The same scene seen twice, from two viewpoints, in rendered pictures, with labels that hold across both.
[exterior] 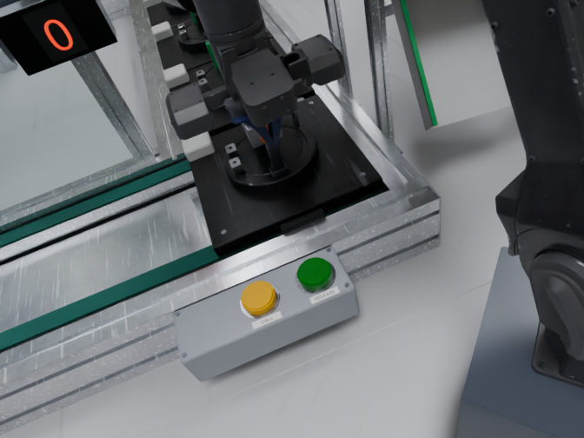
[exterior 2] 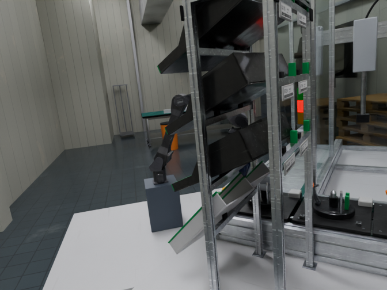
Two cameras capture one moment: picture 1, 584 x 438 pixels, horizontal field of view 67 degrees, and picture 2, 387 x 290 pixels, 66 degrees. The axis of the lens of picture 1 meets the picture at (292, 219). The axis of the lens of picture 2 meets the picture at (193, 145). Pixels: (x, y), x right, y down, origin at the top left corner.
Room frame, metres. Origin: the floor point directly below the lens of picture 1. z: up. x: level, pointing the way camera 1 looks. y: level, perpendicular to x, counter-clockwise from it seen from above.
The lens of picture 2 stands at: (0.99, -1.06, 1.49)
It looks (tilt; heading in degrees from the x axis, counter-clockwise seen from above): 12 degrees down; 127
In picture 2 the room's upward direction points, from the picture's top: 6 degrees counter-clockwise
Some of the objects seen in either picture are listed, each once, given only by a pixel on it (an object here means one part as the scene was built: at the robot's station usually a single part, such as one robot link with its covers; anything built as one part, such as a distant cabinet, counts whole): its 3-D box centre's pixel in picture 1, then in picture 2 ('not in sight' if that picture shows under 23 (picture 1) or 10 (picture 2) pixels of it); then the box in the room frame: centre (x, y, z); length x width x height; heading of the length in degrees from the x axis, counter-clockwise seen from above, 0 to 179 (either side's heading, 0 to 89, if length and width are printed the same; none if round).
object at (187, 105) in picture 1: (245, 59); not in sight; (0.43, -0.01, 1.17); 0.19 x 0.06 x 0.08; 95
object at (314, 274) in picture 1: (315, 275); not in sight; (0.30, 0.00, 0.96); 0.04 x 0.04 x 0.02
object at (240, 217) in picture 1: (274, 165); (265, 203); (0.52, 0.00, 0.96); 0.24 x 0.24 x 0.02; 5
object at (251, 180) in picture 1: (270, 155); (265, 199); (0.52, 0.00, 0.98); 0.14 x 0.14 x 0.02
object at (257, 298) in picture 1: (259, 299); not in sight; (0.29, 0.07, 0.96); 0.04 x 0.04 x 0.02
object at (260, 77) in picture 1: (268, 78); not in sight; (0.37, -0.02, 1.18); 0.07 x 0.07 x 0.06; 7
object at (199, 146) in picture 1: (199, 149); (295, 195); (0.60, 0.10, 0.97); 0.05 x 0.05 x 0.04; 5
